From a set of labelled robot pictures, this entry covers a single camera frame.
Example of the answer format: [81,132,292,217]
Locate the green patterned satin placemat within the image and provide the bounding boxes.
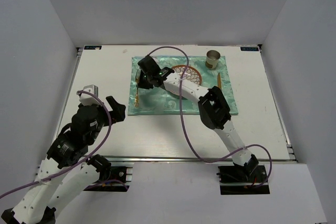
[128,56,238,120]

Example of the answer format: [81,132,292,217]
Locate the gold fork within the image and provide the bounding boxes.
[134,69,141,108]

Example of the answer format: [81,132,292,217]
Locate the white metal cup cork base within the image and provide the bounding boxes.
[205,50,221,69]

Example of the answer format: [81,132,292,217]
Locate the left blue table label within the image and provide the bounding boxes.
[83,45,102,50]

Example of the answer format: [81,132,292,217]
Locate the gold knife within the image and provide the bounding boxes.
[217,73,222,89]

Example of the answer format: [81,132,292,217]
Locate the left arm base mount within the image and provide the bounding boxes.
[84,163,133,193]

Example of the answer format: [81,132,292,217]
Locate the brown rimmed patterned plate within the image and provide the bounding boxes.
[165,65,202,95]

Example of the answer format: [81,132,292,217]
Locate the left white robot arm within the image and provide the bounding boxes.
[1,92,125,223]

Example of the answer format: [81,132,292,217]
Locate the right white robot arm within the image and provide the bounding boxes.
[138,56,259,182]

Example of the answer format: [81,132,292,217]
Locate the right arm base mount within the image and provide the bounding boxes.
[216,165,270,196]

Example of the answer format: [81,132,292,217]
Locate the blue table label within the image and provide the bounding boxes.
[240,47,259,51]
[83,45,102,50]

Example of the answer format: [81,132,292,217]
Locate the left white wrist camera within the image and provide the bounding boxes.
[76,84,100,107]

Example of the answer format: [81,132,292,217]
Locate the right blue table label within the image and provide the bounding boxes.
[240,47,259,51]

